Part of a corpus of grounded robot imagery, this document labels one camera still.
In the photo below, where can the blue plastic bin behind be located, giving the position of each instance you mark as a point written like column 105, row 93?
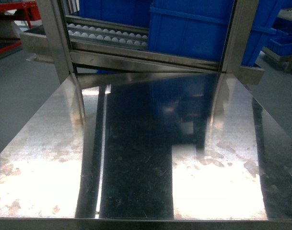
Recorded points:
column 129, row 12

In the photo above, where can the large blue plastic bin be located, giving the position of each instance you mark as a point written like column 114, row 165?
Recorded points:
column 198, row 28

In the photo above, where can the steel upright post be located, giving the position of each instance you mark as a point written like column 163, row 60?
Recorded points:
column 239, row 29

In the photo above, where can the steel roller rack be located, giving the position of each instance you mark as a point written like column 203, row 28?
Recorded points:
column 91, row 44

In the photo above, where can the red metal frame table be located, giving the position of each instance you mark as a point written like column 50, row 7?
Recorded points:
column 15, row 15

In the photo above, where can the steel shelf with blue bins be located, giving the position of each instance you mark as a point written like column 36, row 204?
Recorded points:
column 279, row 47

